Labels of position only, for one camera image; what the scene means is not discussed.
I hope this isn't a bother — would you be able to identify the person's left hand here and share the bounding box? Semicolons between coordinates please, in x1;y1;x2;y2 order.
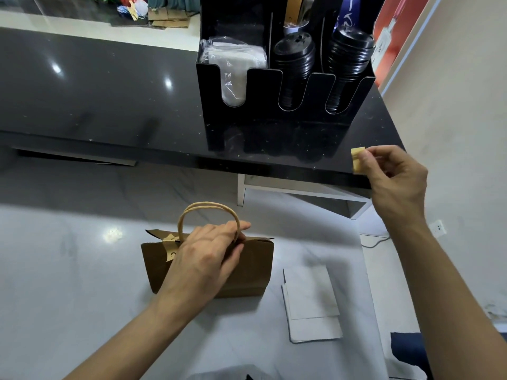
157;220;251;315

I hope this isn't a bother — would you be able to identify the person's right hand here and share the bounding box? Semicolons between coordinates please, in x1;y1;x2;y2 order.
354;145;429;228

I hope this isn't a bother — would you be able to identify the brown paper bag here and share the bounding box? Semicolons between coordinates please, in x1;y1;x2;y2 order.
141;202;275;298

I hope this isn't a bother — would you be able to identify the stack of white paper sheets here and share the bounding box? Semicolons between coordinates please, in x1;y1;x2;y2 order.
281;265;345;344

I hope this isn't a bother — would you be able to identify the person's right forearm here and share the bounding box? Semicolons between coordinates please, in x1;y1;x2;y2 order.
388;217;507;380

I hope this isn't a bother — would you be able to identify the person's left forearm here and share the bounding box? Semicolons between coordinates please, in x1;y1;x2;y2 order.
67;295;209;380

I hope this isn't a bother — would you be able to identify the person's white shirt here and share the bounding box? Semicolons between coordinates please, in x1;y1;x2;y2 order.
186;365;256;380

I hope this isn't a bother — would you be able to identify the red banner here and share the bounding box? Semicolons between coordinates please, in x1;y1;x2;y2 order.
372;0;433;89

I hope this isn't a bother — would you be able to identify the plastic wrapped white pack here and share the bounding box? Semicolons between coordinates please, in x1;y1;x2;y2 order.
199;37;269;108

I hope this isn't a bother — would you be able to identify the tan paper sleeve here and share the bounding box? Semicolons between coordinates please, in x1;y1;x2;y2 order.
284;0;315;29

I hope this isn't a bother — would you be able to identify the black acrylic organizer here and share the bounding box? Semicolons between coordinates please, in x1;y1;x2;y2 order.
196;0;389;151

